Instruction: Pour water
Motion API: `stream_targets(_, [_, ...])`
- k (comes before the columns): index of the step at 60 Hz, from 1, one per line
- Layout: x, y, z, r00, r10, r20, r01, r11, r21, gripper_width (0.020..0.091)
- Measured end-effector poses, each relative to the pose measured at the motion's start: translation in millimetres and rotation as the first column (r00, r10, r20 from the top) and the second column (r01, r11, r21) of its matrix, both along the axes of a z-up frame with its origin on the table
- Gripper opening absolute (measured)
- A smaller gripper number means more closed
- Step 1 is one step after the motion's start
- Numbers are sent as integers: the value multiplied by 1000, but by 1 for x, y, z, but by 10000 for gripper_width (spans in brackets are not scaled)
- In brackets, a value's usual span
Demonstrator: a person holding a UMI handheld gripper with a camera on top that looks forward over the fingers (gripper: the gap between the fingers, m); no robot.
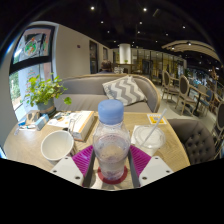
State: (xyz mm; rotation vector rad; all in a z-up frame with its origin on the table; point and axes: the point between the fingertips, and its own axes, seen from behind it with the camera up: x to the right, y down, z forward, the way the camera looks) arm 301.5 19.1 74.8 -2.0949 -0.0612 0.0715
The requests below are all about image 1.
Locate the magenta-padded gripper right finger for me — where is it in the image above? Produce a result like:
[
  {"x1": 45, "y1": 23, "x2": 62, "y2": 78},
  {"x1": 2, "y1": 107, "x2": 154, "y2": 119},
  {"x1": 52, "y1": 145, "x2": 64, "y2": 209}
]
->
[{"x1": 128, "y1": 144, "x2": 174, "y2": 188}]

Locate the food picture window poster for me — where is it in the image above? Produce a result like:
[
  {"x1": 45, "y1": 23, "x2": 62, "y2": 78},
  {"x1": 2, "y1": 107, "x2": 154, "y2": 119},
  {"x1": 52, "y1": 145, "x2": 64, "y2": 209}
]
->
[{"x1": 11, "y1": 25, "x2": 56, "y2": 73}]

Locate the dark grey tufted armchair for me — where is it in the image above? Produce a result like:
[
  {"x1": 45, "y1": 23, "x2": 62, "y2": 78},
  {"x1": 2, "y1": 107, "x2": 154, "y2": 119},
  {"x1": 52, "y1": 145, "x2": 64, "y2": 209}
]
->
[{"x1": 166, "y1": 118, "x2": 218, "y2": 165}]

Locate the group of ceiling spotlights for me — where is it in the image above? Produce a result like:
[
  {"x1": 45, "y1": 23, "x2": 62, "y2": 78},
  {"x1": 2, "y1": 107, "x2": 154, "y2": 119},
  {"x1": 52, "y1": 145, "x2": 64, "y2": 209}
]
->
[{"x1": 88, "y1": 4, "x2": 221, "y2": 51}]

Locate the clear blue-capped water bottle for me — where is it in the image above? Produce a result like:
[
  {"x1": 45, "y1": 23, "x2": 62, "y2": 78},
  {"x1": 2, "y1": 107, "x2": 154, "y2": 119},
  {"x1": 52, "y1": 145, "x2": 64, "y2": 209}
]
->
[{"x1": 92, "y1": 98, "x2": 132, "y2": 181}]

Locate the printed menu booklet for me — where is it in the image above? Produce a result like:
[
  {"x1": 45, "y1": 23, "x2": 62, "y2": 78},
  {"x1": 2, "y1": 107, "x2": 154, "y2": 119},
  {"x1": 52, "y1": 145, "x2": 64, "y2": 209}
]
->
[{"x1": 46, "y1": 110, "x2": 96, "y2": 142}]

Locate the small wooden stand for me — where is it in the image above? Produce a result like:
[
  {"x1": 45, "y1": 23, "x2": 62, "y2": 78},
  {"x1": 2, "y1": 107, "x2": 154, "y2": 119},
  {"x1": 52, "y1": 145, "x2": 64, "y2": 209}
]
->
[{"x1": 25, "y1": 110, "x2": 41, "y2": 125}]

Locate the green potted plant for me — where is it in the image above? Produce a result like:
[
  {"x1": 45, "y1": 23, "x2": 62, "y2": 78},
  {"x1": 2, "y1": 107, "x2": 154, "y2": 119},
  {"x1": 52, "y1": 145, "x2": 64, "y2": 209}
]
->
[{"x1": 23, "y1": 73, "x2": 73, "y2": 116}]

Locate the small light blue box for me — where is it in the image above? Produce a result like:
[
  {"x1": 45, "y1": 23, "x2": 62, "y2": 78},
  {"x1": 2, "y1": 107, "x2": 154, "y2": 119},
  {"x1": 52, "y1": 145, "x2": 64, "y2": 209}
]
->
[{"x1": 34, "y1": 113, "x2": 51, "y2": 131}]

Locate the white mug with black lettering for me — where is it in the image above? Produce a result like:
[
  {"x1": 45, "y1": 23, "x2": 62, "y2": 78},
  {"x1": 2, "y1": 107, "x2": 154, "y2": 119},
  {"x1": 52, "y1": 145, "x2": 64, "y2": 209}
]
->
[{"x1": 40, "y1": 129, "x2": 75, "y2": 165}]

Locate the grey white chevron cushion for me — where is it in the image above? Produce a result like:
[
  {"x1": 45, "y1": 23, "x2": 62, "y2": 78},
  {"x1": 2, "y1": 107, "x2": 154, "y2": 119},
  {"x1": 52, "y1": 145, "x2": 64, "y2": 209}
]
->
[{"x1": 101, "y1": 75, "x2": 148, "y2": 107}]

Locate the grey curved sofa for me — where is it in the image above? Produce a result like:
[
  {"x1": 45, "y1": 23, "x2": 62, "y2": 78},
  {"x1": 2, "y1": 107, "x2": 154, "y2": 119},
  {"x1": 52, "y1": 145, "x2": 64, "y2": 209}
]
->
[{"x1": 54, "y1": 72, "x2": 162, "y2": 114}]

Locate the yellow square card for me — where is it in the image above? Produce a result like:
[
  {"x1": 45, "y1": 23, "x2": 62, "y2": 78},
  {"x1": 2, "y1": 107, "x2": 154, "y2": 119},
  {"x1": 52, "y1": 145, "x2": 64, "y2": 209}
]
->
[{"x1": 146, "y1": 113, "x2": 168, "y2": 126}]

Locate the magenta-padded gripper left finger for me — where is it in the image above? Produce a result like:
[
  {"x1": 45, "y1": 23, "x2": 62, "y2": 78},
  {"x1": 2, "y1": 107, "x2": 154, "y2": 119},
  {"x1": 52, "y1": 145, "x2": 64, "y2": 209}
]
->
[{"x1": 49, "y1": 144, "x2": 96, "y2": 188}]

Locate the group of dining chairs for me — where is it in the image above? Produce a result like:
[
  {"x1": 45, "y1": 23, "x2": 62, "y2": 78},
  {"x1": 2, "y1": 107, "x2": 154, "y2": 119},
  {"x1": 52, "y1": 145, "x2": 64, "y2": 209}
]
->
[{"x1": 161, "y1": 69, "x2": 224, "y2": 158}]

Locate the person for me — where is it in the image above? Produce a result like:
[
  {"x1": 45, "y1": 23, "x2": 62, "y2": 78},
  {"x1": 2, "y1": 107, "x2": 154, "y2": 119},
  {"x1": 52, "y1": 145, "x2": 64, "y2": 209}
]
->
[{"x1": 98, "y1": 59, "x2": 115, "y2": 75}]

